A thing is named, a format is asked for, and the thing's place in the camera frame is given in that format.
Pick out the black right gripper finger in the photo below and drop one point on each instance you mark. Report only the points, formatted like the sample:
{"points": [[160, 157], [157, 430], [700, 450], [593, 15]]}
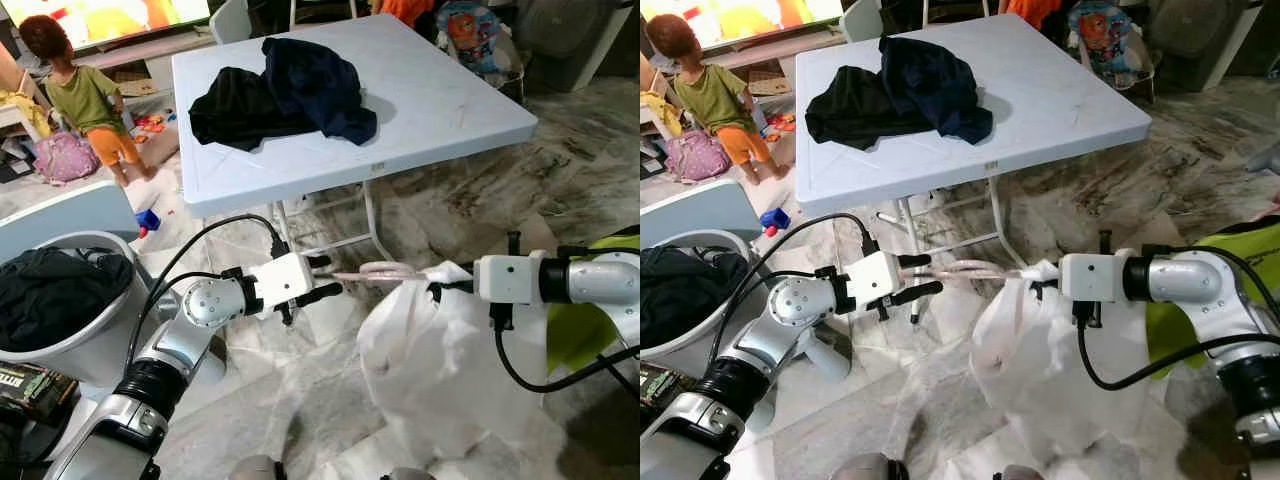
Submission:
{"points": [[455, 291], [1047, 289]]}

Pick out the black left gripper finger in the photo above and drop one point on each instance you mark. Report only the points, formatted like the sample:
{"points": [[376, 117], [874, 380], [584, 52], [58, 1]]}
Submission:
{"points": [[915, 293], [325, 293], [320, 262], [912, 261]]}

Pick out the pink plastic hanger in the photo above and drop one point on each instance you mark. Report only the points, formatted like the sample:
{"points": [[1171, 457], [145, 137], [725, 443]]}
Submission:
{"points": [[380, 268], [975, 266]]}

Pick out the white shirt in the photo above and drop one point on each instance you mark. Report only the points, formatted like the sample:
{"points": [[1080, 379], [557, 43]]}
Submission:
{"points": [[440, 370], [1050, 370]]}

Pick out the black garment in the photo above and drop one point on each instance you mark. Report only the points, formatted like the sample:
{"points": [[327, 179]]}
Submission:
{"points": [[850, 110], [235, 110]]}

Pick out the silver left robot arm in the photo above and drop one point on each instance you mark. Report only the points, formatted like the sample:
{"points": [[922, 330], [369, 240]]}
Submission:
{"points": [[800, 302], [210, 302]]}

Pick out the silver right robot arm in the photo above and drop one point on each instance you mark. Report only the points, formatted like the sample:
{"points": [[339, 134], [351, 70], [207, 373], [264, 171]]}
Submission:
{"points": [[1180, 280], [600, 282]]}

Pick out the lime green shirt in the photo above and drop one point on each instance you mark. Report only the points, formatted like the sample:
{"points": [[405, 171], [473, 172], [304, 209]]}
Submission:
{"points": [[1180, 325], [580, 335]]}

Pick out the blue toy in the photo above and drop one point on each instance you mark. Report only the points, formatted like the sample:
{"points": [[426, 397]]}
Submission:
{"points": [[775, 218], [148, 220]]}

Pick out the navy blue garment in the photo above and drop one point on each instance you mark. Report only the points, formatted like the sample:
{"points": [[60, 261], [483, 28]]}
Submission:
{"points": [[935, 85], [320, 85]]}

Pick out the grey robot left foot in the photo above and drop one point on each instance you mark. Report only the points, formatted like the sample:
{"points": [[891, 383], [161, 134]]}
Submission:
{"points": [[880, 468], [258, 470]]}

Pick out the grey robot foot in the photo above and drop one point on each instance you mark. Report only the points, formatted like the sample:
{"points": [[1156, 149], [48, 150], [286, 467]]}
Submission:
{"points": [[408, 474], [880, 468], [1022, 473], [258, 470]]}

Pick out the grey robot right foot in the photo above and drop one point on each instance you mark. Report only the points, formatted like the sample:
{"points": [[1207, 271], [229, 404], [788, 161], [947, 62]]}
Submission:
{"points": [[1022, 473], [408, 474]]}

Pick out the white folding table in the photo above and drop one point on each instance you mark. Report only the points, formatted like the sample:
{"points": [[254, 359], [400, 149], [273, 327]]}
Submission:
{"points": [[1060, 100], [430, 100]]}

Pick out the white laundry basket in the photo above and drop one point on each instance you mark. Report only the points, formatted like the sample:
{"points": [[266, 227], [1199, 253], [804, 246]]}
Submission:
{"points": [[700, 210], [60, 215]]}

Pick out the dark clothes pile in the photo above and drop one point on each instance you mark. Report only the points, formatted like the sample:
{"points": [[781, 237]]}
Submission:
{"points": [[50, 300], [680, 300]]}

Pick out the dark printed box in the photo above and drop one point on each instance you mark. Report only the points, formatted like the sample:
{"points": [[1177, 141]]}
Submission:
{"points": [[660, 385], [35, 390]]}

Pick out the pink backpack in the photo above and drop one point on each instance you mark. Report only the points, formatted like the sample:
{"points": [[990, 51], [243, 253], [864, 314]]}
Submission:
{"points": [[65, 160], [697, 157]]}

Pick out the white chair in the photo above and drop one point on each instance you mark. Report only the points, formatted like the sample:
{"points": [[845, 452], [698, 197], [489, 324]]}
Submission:
{"points": [[860, 20], [232, 22]]}

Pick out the child in green shirt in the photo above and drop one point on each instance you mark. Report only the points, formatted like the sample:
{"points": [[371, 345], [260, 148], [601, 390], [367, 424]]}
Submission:
{"points": [[85, 100], [715, 98]]}

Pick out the colourful baby bouncer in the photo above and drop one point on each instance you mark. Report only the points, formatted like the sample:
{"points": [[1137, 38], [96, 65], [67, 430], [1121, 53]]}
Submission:
{"points": [[470, 35], [1105, 35]]}

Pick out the orange cloth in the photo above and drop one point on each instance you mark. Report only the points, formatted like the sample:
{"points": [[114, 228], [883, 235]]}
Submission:
{"points": [[408, 10], [1035, 10]]}

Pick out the yellow garment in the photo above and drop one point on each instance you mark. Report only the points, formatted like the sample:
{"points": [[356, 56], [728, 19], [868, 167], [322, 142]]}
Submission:
{"points": [[25, 110], [660, 108]]}

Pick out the television screen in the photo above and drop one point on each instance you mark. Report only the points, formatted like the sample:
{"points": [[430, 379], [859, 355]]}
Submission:
{"points": [[740, 15], [100, 15]]}

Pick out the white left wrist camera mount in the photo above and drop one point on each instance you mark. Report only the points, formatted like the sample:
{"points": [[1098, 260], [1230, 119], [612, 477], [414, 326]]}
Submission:
{"points": [[285, 278], [873, 278]]}

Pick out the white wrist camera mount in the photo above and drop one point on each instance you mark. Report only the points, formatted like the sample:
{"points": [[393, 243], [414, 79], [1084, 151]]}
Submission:
{"points": [[510, 278], [285, 278], [873, 278], [1095, 276]]}

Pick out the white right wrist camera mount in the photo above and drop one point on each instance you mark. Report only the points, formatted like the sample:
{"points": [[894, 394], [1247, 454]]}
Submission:
{"points": [[1095, 276], [510, 278]]}

